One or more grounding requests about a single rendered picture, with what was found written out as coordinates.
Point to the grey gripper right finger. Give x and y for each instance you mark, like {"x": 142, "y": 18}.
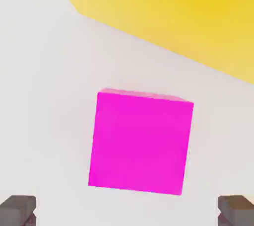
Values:
{"x": 237, "y": 212}

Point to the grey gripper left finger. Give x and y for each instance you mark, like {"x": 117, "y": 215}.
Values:
{"x": 17, "y": 209}

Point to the small magenta cube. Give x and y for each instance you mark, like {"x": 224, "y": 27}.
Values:
{"x": 139, "y": 142}

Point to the large yellow box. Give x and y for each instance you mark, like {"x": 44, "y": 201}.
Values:
{"x": 178, "y": 11}

